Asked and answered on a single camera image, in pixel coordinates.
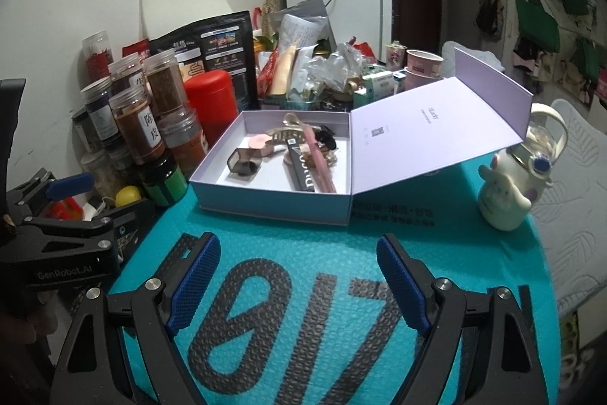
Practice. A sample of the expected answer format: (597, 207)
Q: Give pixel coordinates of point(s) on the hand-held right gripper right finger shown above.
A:
(403, 286)

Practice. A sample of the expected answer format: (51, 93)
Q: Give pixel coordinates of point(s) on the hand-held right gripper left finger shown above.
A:
(194, 286)

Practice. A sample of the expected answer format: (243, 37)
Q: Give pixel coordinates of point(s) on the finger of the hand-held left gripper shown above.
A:
(133, 220)
(71, 186)

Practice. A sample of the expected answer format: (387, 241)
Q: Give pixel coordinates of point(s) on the dark square compact case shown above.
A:
(244, 162)

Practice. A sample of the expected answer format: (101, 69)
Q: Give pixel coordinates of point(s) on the pink cosmetic tube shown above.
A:
(322, 172)

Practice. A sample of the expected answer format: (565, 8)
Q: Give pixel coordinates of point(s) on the pink round compact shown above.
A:
(256, 143)

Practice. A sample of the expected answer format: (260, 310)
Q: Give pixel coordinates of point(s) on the long black cosmetic box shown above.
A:
(301, 170)

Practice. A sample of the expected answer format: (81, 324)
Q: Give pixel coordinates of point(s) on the lavender hinged gift box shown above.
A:
(427, 125)

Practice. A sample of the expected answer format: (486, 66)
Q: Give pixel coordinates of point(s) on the beige wavy hair claw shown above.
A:
(284, 134)

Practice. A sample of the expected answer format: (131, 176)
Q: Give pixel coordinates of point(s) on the red label jar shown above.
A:
(66, 209)

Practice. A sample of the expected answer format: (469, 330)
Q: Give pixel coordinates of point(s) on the yellow green apple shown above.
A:
(128, 195)

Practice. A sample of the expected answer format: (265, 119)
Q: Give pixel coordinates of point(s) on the green jar with black lid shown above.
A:
(166, 182)

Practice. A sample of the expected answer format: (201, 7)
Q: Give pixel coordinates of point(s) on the cluster of clear spice jars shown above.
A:
(137, 120)

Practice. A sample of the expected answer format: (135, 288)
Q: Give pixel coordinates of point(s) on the teal bubble mailer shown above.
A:
(294, 243)

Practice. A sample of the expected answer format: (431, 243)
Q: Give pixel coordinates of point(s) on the cream cartoon water bottle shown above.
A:
(502, 196)

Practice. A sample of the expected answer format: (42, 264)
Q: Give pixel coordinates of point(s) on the red canister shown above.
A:
(211, 106)

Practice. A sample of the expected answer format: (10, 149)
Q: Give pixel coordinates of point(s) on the white quilted cover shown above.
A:
(578, 205)

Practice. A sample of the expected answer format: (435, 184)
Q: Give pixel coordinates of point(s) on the black printed pouch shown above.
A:
(218, 44)

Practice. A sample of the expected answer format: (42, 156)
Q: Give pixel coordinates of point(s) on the green and white carton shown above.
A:
(377, 89)

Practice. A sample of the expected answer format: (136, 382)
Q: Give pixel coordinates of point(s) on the red snack packet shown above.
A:
(266, 73)

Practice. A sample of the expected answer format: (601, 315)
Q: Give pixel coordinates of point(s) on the pink paper cup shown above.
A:
(424, 61)
(419, 80)

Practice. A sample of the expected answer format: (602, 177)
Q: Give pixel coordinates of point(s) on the white board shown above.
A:
(180, 6)

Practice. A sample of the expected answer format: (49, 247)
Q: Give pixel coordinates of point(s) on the beige paper packet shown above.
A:
(284, 70)

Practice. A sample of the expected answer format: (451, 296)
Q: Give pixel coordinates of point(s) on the clear plastic wrapper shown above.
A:
(336, 66)

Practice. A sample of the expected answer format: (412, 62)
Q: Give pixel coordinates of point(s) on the small lidded ceramic cup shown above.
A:
(395, 54)

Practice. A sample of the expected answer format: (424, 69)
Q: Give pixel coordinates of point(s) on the woven straw fan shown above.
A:
(273, 6)

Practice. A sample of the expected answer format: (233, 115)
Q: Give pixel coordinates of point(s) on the grey plastic bag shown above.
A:
(308, 13)

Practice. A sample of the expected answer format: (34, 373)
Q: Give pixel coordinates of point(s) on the white refrigerator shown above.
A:
(360, 11)

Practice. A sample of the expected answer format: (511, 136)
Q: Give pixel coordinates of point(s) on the dark brown door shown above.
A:
(415, 1)

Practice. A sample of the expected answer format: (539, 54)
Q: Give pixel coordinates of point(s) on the black hanging bag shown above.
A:
(489, 9)

